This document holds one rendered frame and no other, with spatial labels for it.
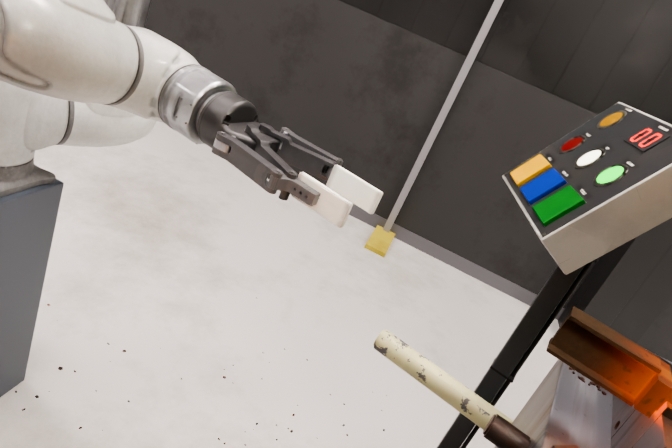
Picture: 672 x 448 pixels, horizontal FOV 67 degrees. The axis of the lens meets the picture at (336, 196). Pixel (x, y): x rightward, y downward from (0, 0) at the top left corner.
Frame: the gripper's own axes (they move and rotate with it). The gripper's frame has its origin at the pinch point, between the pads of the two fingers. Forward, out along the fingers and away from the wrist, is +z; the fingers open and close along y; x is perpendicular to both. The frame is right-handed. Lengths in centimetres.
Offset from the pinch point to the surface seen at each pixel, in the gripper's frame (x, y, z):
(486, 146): -28, -230, -29
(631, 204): 8, -41, 28
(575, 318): 2.7, 1.2, 26.1
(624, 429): -5.3, -1.5, 35.3
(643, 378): 1.0, 0.5, 33.3
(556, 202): 1.8, -44.0, 18.9
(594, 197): 5.9, -41.9, 23.4
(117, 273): -100, -63, -94
